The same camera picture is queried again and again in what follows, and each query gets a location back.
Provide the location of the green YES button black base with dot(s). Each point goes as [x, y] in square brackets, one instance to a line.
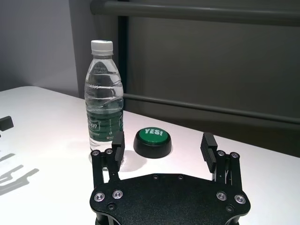
[152, 143]

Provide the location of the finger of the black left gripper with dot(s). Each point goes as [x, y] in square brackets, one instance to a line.
[5, 123]

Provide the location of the clear water bottle green label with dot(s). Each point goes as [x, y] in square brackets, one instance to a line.
[104, 112]

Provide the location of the thin grey horizontal rail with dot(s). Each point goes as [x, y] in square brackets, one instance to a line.
[211, 107]

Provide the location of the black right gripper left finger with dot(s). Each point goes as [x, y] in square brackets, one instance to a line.
[118, 152]

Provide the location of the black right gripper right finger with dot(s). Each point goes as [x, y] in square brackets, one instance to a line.
[208, 152]

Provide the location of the thick grey horizontal beam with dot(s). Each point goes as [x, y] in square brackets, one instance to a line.
[199, 11]

